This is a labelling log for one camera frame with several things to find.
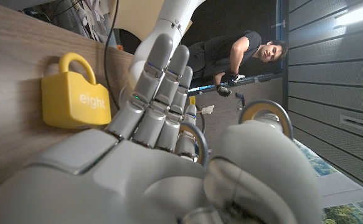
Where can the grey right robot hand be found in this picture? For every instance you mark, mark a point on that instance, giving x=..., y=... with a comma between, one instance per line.
x=137, y=186

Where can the person in black shirt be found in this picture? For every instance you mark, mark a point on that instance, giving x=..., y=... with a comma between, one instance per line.
x=224, y=49

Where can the printed forest window backdrop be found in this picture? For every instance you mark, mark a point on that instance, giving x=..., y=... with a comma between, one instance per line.
x=340, y=214

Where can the yellow padlock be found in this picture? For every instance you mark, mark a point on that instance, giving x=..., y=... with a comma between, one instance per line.
x=72, y=102

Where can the long ceiling vent slot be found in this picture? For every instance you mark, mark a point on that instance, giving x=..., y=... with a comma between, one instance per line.
x=361, y=124

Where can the bright ceiling light strip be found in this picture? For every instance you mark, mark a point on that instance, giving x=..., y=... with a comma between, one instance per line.
x=358, y=14

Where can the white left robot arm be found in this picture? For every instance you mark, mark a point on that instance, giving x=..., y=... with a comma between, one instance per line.
x=168, y=15

